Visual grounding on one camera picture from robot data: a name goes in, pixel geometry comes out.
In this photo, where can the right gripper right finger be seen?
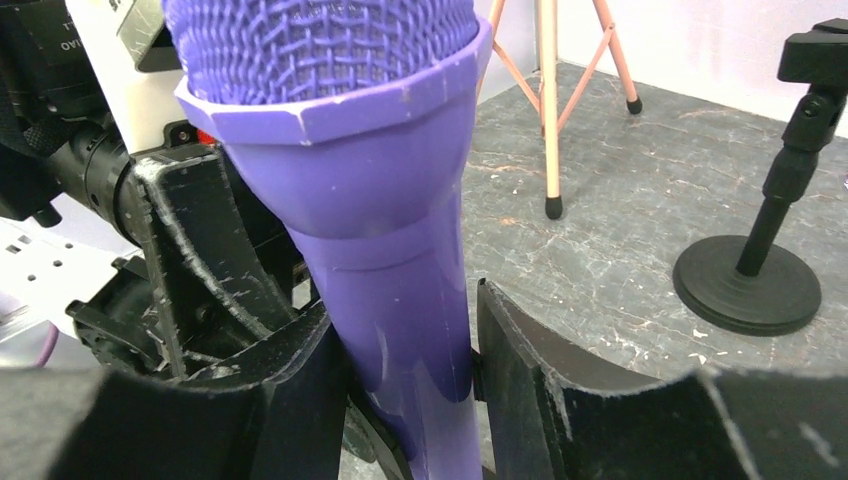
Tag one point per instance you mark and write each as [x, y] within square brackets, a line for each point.
[558, 411]

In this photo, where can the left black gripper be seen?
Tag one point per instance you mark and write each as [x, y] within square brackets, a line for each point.
[199, 265]

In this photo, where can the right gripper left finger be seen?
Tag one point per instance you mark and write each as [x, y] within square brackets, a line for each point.
[275, 411]

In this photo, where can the purple toy microphone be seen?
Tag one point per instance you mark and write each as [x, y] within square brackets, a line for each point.
[351, 121]

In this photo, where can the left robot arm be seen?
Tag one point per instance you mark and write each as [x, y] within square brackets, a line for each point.
[55, 140]

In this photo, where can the rear black microphone stand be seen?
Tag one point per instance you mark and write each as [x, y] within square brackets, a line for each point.
[747, 284]

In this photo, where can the pink music stand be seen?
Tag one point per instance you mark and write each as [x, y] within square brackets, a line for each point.
[545, 100]

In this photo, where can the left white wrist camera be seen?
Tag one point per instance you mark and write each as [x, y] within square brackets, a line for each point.
[136, 66]

